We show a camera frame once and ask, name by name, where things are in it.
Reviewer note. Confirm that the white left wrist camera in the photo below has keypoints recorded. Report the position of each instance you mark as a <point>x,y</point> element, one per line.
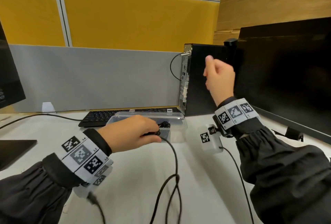
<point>82,190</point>

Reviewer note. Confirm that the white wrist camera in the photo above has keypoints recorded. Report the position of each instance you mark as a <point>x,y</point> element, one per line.
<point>82,190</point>
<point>209,141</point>

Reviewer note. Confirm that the person's right forearm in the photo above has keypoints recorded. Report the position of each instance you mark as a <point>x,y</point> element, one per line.
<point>284,179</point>

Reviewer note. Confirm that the black desktop computer tower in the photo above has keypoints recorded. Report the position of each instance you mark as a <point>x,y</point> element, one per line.
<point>199,89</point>

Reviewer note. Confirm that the person's left hand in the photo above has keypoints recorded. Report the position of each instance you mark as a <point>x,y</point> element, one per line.
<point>126,135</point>

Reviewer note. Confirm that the small white plastic bracket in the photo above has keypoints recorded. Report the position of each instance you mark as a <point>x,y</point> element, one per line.
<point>48,107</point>

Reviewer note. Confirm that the wrist marker band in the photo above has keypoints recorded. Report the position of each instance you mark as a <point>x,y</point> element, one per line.
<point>235,113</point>
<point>82,156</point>

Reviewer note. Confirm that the yellow partition panel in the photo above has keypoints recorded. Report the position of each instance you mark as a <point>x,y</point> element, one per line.
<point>134,16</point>

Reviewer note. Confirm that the black keyboard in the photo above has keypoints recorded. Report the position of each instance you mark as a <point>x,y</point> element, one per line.
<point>95,119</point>

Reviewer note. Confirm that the brown cardboard box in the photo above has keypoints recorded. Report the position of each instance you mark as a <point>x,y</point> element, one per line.
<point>274,1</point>

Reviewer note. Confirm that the clear plastic compartment box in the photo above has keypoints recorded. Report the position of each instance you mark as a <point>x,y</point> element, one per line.
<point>175,128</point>

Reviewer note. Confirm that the grey webcam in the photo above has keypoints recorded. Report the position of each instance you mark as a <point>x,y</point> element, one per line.
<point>230,42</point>

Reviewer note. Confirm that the person's left forearm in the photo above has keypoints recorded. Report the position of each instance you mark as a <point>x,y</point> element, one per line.
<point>31,192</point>

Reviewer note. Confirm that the right wrist marker band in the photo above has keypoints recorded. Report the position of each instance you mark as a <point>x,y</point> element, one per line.
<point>235,113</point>

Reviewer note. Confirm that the wide black monitor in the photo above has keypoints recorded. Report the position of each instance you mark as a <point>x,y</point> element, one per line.
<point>289,76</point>

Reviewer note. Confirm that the grey desk partition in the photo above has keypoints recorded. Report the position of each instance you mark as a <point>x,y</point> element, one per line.
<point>103,79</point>

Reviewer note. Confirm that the left wrist marker band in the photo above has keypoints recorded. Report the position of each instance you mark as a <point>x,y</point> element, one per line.
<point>82,156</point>

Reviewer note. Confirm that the person's right hand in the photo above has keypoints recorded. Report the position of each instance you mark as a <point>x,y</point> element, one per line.
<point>221,81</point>

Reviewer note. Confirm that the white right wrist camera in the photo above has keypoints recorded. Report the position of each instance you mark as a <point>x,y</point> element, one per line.
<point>209,141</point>

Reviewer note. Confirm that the black monitor with square stand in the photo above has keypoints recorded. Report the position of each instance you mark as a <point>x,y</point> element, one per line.
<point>10,76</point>

